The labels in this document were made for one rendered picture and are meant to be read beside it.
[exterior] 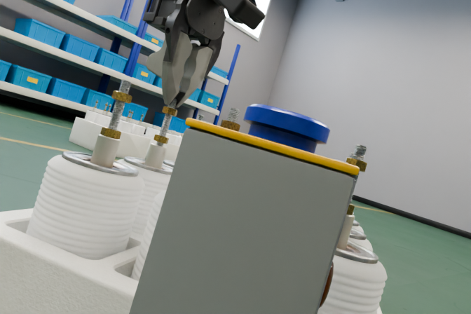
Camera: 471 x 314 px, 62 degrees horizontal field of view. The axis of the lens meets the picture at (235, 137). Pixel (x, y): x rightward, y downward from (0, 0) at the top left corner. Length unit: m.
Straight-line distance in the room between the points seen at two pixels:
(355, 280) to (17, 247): 0.27
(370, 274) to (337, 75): 7.61
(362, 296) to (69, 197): 0.26
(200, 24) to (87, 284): 0.33
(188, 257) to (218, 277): 0.01
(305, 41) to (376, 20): 1.47
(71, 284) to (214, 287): 0.21
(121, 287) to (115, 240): 0.08
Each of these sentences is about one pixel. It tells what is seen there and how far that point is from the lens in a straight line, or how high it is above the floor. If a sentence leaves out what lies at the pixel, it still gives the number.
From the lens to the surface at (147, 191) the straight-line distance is 0.48.
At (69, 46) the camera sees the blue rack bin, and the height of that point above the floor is 0.86.
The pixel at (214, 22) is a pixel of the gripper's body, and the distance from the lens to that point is 0.54.
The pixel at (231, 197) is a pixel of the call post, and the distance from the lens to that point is 0.15.
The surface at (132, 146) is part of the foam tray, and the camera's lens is 2.89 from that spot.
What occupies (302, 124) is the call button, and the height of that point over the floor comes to 0.33.
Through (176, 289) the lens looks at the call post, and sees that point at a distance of 0.17.
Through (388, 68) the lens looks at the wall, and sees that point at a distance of 7.53.
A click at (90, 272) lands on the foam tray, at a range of 0.35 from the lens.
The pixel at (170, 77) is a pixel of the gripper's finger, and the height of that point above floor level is 0.37.
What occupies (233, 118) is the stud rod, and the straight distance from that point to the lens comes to 0.37.
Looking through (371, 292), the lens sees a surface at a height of 0.23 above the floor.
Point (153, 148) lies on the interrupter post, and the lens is 0.51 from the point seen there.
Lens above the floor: 0.31
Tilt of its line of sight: 1 degrees up
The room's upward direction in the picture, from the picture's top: 17 degrees clockwise
